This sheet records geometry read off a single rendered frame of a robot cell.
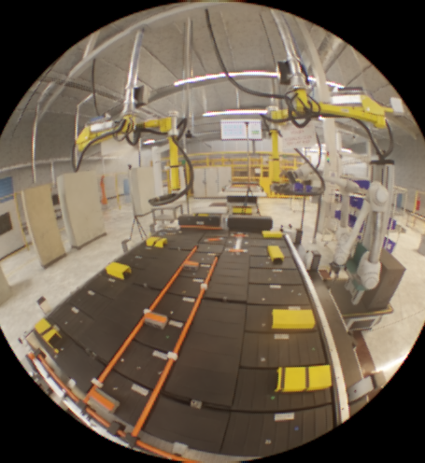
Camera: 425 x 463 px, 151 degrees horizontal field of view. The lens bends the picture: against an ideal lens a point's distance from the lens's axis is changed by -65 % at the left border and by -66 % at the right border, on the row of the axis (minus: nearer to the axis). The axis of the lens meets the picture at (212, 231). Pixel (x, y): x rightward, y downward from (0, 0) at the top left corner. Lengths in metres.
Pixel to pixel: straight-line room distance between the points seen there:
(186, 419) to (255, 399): 0.18
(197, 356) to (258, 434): 0.31
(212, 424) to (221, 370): 0.17
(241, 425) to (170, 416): 0.17
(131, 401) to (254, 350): 0.41
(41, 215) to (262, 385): 4.66
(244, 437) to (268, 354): 0.28
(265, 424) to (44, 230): 4.70
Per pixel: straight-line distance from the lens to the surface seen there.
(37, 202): 4.60
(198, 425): 0.49
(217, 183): 10.12
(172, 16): 2.12
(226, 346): 0.56
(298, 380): 0.52
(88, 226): 5.18
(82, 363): 0.67
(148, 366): 0.57
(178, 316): 0.66
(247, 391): 0.52
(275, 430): 0.52
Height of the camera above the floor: 1.50
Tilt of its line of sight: 20 degrees down
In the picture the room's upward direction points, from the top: 2 degrees counter-clockwise
